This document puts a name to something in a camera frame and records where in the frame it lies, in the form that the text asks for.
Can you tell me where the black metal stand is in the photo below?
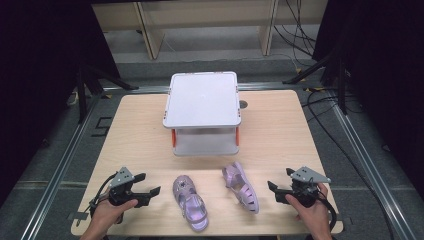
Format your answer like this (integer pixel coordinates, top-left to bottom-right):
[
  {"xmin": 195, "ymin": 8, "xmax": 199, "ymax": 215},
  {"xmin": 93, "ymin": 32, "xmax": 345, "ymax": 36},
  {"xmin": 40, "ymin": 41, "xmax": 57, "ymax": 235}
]
[
  {"xmin": 282, "ymin": 49, "xmax": 350, "ymax": 116},
  {"xmin": 76, "ymin": 64, "xmax": 140, "ymax": 124}
]

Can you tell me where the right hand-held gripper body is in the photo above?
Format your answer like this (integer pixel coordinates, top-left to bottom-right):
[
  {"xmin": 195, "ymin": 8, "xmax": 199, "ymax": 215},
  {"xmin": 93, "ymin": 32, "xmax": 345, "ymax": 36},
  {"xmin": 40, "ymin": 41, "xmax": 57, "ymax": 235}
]
[{"xmin": 290, "ymin": 166, "xmax": 332, "ymax": 208}]

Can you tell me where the light wooden bench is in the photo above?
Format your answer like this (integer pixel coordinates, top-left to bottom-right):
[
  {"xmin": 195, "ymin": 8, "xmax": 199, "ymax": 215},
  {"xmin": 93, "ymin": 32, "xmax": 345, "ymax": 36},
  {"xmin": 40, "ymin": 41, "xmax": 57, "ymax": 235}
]
[{"xmin": 91, "ymin": 0, "xmax": 329, "ymax": 61}]

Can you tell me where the person's left hand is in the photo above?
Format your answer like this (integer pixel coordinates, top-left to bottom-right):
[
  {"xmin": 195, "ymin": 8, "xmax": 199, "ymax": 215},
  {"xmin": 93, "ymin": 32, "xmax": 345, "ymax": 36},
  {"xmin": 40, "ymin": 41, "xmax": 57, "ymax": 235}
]
[{"xmin": 89, "ymin": 198, "xmax": 139, "ymax": 234}]

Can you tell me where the metal floor rail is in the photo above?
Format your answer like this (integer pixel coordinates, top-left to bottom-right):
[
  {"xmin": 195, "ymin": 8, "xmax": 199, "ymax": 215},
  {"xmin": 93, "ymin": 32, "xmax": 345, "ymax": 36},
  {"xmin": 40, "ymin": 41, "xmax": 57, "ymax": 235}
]
[
  {"xmin": 19, "ymin": 93, "xmax": 103, "ymax": 240},
  {"xmin": 333, "ymin": 103, "xmax": 418, "ymax": 240}
]

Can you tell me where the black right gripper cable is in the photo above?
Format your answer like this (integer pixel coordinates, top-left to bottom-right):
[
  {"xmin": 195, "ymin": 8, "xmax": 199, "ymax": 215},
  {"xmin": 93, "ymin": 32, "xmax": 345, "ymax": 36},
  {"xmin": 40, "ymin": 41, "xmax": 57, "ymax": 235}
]
[{"xmin": 316, "ymin": 196, "xmax": 338, "ymax": 232}]

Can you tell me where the purple child sandal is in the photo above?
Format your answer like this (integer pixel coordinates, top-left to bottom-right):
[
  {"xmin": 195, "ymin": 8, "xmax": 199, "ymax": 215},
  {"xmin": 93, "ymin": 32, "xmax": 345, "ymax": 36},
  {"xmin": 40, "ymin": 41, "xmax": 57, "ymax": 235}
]
[
  {"xmin": 222, "ymin": 161, "xmax": 260, "ymax": 215},
  {"xmin": 172, "ymin": 174, "xmax": 210, "ymax": 233}
]

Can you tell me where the white two-tier shoe rack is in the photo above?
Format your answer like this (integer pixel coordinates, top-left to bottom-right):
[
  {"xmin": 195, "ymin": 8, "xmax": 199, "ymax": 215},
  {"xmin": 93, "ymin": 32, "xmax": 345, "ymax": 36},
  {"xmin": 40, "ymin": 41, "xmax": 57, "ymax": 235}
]
[{"xmin": 162, "ymin": 70, "xmax": 242, "ymax": 158}]

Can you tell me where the long black floor cable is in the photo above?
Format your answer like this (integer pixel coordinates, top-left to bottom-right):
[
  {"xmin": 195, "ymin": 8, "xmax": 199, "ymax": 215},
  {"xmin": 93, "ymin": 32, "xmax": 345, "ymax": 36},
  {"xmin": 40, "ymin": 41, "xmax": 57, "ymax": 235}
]
[{"xmin": 301, "ymin": 89, "xmax": 398, "ymax": 240}]

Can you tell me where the person's right hand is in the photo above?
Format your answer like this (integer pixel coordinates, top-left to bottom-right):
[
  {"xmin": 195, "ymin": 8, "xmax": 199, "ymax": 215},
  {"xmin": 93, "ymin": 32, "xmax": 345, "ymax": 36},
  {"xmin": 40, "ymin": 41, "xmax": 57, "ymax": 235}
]
[{"xmin": 284, "ymin": 182, "xmax": 333, "ymax": 235}]

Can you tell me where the bundle of black floor cables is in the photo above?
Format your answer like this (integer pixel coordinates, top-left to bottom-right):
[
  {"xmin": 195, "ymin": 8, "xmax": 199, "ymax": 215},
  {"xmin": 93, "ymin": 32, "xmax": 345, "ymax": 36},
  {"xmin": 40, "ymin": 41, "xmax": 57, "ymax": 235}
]
[{"xmin": 273, "ymin": 0, "xmax": 318, "ymax": 68}]

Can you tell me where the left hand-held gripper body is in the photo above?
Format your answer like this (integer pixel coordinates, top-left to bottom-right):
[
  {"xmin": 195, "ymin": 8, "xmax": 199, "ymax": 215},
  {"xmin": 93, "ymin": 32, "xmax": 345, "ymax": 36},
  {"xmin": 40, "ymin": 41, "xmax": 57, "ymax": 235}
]
[{"xmin": 108, "ymin": 166, "xmax": 141, "ymax": 208}]

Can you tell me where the dark curtain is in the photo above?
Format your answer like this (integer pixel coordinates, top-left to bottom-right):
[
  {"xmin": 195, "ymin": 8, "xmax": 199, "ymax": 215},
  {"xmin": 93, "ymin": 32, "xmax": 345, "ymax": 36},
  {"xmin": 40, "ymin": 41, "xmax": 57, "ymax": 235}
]
[
  {"xmin": 313, "ymin": 0, "xmax": 424, "ymax": 198},
  {"xmin": 0, "ymin": 0, "xmax": 121, "ymax": 208}
]

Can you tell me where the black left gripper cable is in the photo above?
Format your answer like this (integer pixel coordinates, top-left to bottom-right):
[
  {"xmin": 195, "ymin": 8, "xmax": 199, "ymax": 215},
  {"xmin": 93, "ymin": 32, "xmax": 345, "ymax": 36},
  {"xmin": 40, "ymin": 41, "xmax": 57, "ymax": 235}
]
[{"xmin": 88, "ymin": 171, "xmax": 120, "ymax": 218}]

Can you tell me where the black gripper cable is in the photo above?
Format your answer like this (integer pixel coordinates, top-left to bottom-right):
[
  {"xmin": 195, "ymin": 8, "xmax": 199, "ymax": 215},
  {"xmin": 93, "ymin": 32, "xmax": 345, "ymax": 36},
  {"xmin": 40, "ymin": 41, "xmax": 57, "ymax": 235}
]
[
  {"xmin": 316, "ymin": 196, "xmax": 338, "ymax": 232},
  {"xmin": 88, "ymin": 171, "xmax": 120, "ymax": 218}
]

